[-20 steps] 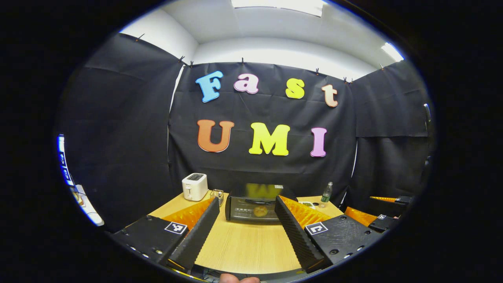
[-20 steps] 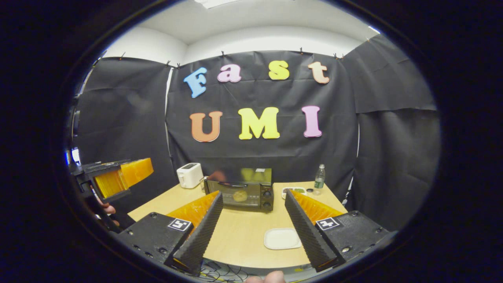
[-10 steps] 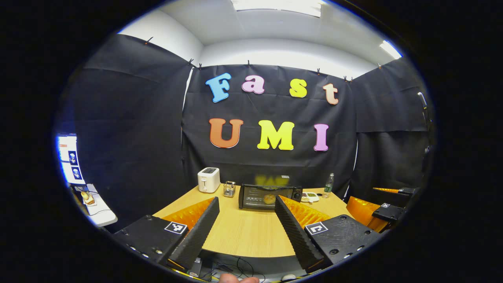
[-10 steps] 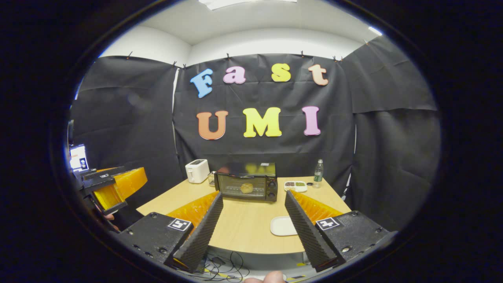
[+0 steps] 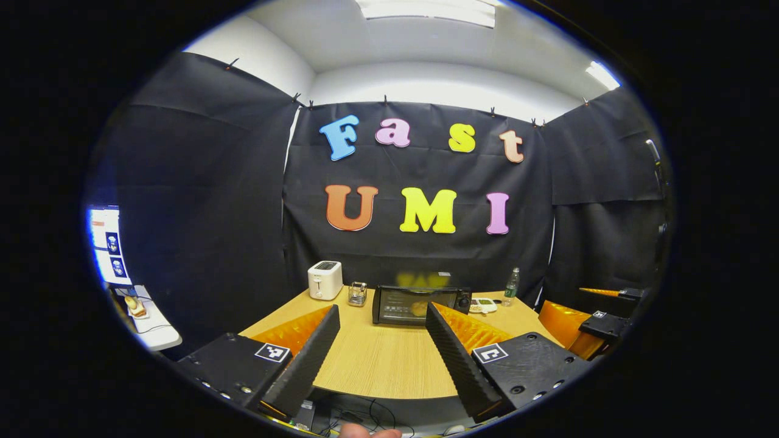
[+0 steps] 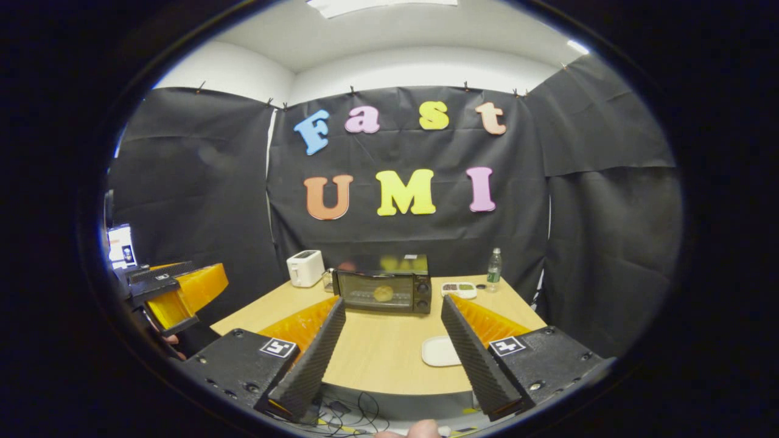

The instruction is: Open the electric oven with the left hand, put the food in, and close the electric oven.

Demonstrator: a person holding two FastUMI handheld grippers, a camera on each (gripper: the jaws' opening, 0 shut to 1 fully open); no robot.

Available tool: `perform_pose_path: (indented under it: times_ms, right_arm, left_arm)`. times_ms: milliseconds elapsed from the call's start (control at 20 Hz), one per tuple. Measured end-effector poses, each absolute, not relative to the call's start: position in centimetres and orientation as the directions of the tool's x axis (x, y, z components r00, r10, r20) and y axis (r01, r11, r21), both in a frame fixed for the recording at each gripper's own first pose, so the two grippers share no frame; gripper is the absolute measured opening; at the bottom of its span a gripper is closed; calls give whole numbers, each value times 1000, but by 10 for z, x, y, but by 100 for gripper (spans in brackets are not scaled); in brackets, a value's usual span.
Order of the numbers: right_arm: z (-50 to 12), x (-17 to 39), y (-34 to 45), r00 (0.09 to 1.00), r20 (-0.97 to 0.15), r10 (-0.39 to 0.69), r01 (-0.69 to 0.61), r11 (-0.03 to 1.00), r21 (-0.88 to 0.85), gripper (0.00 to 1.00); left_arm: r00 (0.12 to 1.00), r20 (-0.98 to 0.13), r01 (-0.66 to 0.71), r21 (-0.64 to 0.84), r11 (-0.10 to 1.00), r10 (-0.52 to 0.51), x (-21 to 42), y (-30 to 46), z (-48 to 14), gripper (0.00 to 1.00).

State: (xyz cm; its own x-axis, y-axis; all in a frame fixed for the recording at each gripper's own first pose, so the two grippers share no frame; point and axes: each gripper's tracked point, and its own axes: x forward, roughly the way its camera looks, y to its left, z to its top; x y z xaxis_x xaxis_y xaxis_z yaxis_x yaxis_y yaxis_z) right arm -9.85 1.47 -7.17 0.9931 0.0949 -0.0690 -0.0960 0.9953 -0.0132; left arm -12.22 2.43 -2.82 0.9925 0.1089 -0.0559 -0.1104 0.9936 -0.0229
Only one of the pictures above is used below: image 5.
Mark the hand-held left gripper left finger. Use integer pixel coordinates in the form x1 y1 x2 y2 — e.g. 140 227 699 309
175 304 341 420

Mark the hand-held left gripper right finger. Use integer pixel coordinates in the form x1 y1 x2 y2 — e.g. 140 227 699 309
425 302 596 420

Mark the black electric oven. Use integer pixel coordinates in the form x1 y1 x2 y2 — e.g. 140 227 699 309
372 284 473 327

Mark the white toaster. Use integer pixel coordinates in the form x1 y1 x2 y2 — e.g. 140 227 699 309
307 260 344 301

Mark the clear plastic water bottle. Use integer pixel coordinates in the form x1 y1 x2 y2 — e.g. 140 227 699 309
503 267 521 307

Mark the white side table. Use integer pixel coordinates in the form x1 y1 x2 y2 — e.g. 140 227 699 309
112 285 183 352

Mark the small ceiling light panel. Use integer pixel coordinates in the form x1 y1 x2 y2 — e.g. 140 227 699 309
585 60 622 91

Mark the computer monitor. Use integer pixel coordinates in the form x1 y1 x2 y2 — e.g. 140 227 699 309
88 206 134 287

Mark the large ceiling light panel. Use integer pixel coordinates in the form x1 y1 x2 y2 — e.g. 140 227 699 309
356 0 497 29

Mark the black cable bundle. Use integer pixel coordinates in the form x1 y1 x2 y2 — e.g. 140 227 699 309
316 398 421 437

